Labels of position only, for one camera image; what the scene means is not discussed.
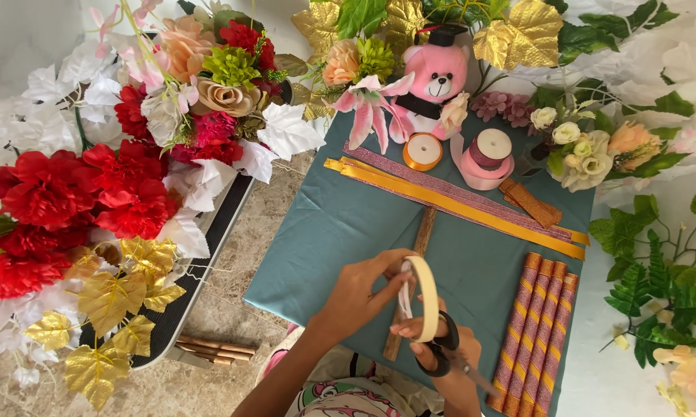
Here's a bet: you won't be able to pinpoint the person's right hand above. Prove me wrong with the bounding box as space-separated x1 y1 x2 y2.
390 312 483 397

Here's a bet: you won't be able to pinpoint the person's left hand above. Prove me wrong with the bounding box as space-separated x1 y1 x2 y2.
317 249 418 346

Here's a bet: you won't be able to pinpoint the black scissors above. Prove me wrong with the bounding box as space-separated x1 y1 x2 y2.
414 310 501 398

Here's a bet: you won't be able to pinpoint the cream masking tape roll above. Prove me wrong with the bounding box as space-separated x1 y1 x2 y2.
402 255 440 344

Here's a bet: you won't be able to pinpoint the pink glitter gold-striped roll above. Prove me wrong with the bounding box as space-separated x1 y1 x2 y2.
517 262 568 417
487 252 542 412
502 259 555 417
532 273 580 417

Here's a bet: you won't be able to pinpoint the teal cloth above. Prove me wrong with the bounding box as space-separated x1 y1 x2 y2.
243 109 596 417

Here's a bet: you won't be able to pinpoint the brown wooden stick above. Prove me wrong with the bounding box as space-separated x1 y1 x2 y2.
383 206 438 362

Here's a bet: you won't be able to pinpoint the pink glitter ribbon strips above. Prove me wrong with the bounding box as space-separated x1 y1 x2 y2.
341 141 575 242

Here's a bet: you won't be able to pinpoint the yellow satin ribbon strips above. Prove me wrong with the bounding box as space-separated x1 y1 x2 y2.
324 157 591 261

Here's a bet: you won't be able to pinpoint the black folding table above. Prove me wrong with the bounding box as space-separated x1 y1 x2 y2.
78 171 256 370

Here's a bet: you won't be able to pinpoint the bundle of wooden sticks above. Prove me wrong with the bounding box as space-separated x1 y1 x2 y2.
174 334 258 366

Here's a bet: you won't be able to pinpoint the orange ribbon spool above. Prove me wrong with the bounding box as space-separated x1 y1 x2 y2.
402 132 444 172

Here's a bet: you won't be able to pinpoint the brown glitter ribbon strip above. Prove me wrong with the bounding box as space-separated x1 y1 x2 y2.
498 177 564 229

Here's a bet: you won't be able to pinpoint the pink satin ribbon spool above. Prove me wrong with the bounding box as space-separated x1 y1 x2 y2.
450 132 516 191

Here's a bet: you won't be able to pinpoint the maroon glitter ribbon spool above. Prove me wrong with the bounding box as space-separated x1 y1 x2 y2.
469 128 513 170

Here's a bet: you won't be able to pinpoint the peach rose lily bouquet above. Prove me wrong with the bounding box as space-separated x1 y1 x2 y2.
293 37 417 155

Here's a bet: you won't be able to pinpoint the green fern vine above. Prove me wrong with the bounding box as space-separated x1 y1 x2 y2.
589 188 696 369

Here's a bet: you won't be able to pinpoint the peach artificial flowers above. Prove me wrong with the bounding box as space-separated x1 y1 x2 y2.
652 341 696 417

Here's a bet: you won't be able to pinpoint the pink graduation teddy bear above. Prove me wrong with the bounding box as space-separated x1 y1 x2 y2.
389 24 471 143

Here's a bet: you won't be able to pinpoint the pink hydrangea flower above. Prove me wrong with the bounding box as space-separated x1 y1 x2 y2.
470 90 535 129

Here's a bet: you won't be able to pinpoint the white rose bouquet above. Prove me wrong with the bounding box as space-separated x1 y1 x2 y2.
528 93 692 193

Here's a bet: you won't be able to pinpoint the heap of artificial flowers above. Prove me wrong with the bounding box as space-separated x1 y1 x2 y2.
0 0 327 412

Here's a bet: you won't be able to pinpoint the gold artificial leaves branch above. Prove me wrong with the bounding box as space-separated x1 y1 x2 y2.
291 0 564 71

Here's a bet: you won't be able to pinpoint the white leaf garland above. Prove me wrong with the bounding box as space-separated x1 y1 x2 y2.
499 0 696 175

